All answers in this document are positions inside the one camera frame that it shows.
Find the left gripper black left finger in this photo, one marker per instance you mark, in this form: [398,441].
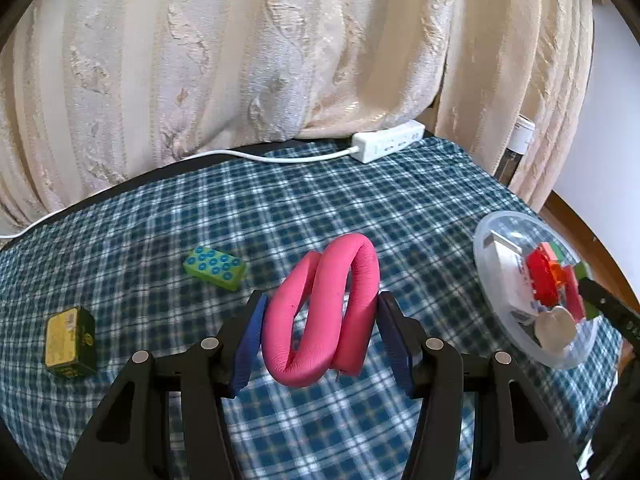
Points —
[128,435]

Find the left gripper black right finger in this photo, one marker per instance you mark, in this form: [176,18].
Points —
[515,435]

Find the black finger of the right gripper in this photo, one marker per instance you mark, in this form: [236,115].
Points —
[622,318]

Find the dark pink foam roller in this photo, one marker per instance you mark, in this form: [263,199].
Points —
[573,301]

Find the red toy brick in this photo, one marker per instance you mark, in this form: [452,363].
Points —
[540,267]

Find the light pink foam roller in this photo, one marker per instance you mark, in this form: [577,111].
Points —
[321,316]

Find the white plastic spoon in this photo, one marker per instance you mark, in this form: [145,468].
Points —
[555,329]

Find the orange toy brick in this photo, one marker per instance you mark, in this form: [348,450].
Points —
[562,276]

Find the pink green toy brick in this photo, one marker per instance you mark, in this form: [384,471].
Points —
[551,251]

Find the clear plastic bowl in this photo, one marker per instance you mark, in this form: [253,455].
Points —
[527,233]

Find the dark green yellow tin box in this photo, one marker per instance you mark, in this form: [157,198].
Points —
[70,344]

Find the white medicine box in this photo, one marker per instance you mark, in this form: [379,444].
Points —
[509,282]

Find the green block blue dots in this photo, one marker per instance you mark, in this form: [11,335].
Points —
[216,267]

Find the white capped bottle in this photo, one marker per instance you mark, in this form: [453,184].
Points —
[520,138]

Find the white power strip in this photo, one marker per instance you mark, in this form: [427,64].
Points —
[370,146]

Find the cream patterned curtain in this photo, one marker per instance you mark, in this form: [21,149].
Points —
[96,92]

